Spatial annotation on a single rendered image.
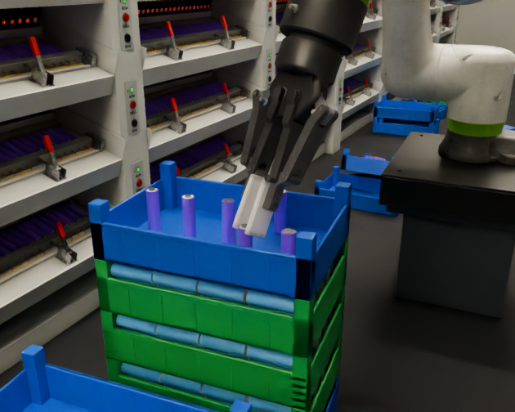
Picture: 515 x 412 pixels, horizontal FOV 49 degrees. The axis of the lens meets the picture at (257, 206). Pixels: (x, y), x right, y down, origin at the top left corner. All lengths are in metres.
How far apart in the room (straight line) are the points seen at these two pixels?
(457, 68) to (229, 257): 0.82
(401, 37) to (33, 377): 0.96
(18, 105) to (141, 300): 0.51
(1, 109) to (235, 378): 0.64
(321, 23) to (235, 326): 0.38
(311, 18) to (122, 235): 0.35
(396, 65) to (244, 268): 0.78
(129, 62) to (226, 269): 0.76
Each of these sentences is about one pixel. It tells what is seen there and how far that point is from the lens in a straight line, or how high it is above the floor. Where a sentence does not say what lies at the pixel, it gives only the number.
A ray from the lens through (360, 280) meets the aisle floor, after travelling 1.55.
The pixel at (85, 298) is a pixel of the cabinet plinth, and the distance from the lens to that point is 1.42.
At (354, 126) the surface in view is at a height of 0.04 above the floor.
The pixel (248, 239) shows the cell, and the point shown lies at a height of 0.45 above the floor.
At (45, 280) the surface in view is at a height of 0.17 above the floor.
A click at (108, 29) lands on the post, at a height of 0.64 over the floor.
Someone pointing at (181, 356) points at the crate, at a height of 0.28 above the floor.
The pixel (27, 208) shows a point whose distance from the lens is 1.19.
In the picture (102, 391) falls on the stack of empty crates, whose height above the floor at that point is 0.28.
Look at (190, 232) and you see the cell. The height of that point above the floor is 0.42.
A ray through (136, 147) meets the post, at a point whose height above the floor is 0.37.
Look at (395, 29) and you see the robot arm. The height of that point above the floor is 0.65.
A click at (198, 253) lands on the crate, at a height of 0.44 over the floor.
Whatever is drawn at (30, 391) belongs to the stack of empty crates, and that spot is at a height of 0.26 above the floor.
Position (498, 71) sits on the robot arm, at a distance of 1.36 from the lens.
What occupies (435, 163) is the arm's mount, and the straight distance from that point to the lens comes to 1.36.
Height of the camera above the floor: 0.75
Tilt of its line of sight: 22 degrees down
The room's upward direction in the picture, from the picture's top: straight up
